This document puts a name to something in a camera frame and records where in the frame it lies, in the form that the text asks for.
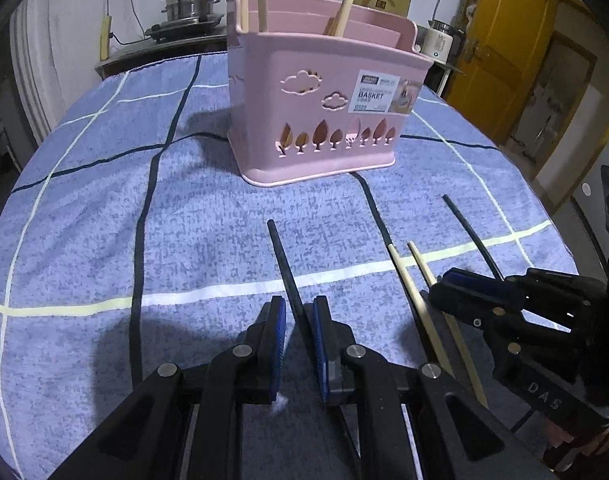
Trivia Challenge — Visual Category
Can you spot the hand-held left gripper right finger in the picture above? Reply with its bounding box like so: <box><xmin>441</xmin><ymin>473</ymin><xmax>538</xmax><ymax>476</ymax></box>
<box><xmin>312</xmin><ymin>296</ymin><xmax>555</xmax><ymax>480</ymax></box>

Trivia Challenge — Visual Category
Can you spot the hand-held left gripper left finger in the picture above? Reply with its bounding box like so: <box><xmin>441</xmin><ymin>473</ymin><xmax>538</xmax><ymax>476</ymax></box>
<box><xmin>49</xmin><ymin>296</ymin><xmax>288</xmax><ymax>480</ymax></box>

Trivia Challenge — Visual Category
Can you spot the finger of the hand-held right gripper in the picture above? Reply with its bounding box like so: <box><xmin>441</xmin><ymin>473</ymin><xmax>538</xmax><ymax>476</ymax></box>
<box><xmin>506</xmin><ymin>266</ymin><xmax>606</xmax><ymax>334</ymax></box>
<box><xmin>429</xmin><ymin>267</ymin><xmax>526</xmax><ymax>330</ymax></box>

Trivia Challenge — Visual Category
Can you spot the black chopstick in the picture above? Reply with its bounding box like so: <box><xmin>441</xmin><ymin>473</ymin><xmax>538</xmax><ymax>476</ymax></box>
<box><xmin>267</xmin><ymin>219</ymin><xmax>316</xmax><ymax>342</ymax></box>
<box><xmin>443</xmin><ymin>195</ymin><xmax>506</xmax><ymax>282</ymax></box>

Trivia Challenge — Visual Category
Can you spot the pink plastic utensil basket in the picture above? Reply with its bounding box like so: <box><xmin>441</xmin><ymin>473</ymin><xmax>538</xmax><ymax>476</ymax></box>
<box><xmin>225</xmin><ymin>0</ymin><xmax>433</xmax><ymax>189</ymax></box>

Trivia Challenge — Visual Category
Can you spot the grey refrigerator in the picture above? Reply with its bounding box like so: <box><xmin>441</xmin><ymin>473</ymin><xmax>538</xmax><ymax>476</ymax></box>
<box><xmin>567</xmin><ymin>125</ymin><xmax>609</xmax><ymax>261</ymax></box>

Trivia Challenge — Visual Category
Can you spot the blue checked blanket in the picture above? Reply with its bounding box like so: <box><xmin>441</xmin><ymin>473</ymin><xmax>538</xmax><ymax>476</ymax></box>
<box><xmin>0</xmin><ymin>51</ymin><xmax>588</xmax><ymax>480</ymax></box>

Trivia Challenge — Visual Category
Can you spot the white electric kettle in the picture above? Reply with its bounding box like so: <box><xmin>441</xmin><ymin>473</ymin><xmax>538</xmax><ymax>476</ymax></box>
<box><xmin>419</xmin><ymin>18</ymin><xmax>459</xmax><ymax>62</ymax></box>

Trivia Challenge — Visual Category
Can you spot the yellow wooden door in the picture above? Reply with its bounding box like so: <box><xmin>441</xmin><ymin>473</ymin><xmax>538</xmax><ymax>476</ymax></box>
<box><xmin>443</xmin><ymin>0</ymin><xmax>561</xmax><ymax>147</ymax></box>

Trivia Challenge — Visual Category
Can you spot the dark side table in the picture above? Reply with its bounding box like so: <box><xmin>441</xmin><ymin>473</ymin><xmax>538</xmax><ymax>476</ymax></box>
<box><xmin>94</xmin><ymin>22</ymin><xmax>466</xmax><ymax>94</ymax></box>

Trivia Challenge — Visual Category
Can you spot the gas stove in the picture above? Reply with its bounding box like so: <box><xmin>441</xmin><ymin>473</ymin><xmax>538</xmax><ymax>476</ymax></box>
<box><xmin>145</xmin><ymin>12</ymin><xmax>226</xmax><ymax>44</ymax></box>

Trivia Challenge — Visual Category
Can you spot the beige power strip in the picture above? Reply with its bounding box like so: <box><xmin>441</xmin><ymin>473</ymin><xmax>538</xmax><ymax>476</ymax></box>
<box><xmin>100</xmin><ymin>15</ymin><xmax>113</xmax><ymax>62</ymax></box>

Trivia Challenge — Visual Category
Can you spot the steel steamer pot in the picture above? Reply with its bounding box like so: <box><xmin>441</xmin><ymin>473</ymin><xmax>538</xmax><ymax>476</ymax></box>
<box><xmin>159</xmin><ymin>0</ymin><xmax>224</xmax><ymax>22</ymax></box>

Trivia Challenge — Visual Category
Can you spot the white sliding door frame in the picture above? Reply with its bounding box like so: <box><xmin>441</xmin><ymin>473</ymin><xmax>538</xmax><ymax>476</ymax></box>
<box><xmin>8</xmin><ymin>0</ymin><xmax>71</xmax><ymax>147</ymax></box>

